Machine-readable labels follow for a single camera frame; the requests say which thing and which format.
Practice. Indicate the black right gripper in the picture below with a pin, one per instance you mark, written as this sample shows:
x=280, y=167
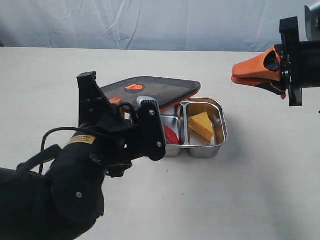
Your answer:
x=290, y=66

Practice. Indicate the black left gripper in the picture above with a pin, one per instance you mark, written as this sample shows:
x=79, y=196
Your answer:
x=124, y=132

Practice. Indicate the transparent lid with orange seal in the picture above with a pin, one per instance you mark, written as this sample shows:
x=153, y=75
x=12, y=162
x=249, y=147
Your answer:
x=167, y=91

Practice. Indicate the red toy sausage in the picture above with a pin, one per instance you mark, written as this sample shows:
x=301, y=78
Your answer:
x=170, y=136

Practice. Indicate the yellow cheese wedge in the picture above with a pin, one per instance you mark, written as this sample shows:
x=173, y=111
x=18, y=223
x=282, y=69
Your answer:
x=201, y=124

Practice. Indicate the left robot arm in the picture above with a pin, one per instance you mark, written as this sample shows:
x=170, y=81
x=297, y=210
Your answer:
x=57, y=194

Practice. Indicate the pale blue backdrop cloth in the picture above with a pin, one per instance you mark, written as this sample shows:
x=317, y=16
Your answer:
x=161, y=25

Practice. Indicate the steel two-compartment lunch box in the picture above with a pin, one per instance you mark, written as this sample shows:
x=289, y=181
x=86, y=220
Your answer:
x=177, y=117

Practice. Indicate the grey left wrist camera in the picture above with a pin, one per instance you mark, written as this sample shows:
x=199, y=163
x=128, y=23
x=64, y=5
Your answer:
x=144, y=100

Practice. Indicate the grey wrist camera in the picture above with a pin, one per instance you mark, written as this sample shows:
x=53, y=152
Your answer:
x=144, y=100
x=312, y=21

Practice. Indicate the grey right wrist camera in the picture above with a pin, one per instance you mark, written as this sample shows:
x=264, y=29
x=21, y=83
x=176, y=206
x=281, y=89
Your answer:
x=312, y=21

